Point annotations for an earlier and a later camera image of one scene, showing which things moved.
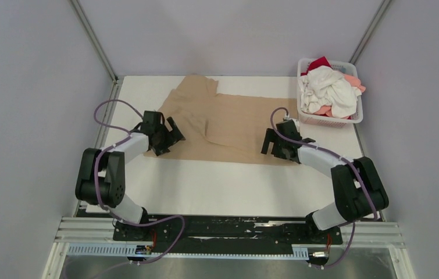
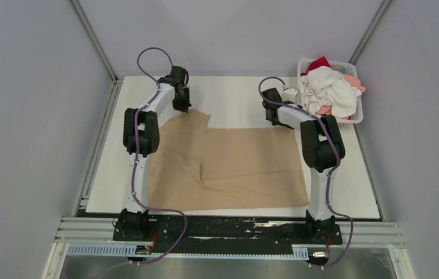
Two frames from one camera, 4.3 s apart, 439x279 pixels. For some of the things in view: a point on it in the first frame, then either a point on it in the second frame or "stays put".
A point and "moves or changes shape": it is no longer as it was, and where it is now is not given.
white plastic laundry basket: (314, 120) stays put
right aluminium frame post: (369, 30) stays put
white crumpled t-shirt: (322, 86) stays put
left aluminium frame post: (94, 39) stays put
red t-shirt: (322, 61) stays put
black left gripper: (160, 150) -> (184, 107)
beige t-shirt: (222, 127) moves or changes shape
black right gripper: (270, 138) -> (283, 125)
